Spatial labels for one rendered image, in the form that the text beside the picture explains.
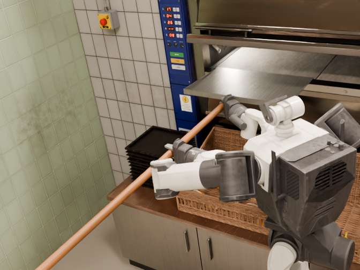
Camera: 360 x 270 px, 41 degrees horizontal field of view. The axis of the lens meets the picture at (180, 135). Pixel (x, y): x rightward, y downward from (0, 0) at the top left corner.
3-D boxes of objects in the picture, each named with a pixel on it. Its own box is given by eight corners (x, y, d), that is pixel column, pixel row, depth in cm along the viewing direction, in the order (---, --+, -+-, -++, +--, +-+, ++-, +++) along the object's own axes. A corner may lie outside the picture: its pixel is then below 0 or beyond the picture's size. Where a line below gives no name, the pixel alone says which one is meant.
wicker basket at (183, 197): (217, 164, 295) (212, 125, 282) (307, 183, 267) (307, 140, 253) (175, 211, 260) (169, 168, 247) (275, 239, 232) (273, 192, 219)
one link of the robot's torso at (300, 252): (317, 245, 177) (317, 220, 172) (304, 270, 168) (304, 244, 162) (284, 235, 184) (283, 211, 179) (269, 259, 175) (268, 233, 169)
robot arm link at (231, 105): (238, 115, 227) (251, 126, 218) (220, 121, 225) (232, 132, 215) (237, 91, 221) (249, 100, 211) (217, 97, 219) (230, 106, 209)
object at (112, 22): (107, 25, 292) (104, 8, 287) (120, 26, 286) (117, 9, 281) (99, 29, 286) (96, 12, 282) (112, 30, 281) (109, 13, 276)
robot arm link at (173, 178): (144, 202, 160) (202, 197, 148) (138, 163, 160) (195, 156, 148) (164, 196, 170) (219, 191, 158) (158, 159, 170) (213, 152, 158)
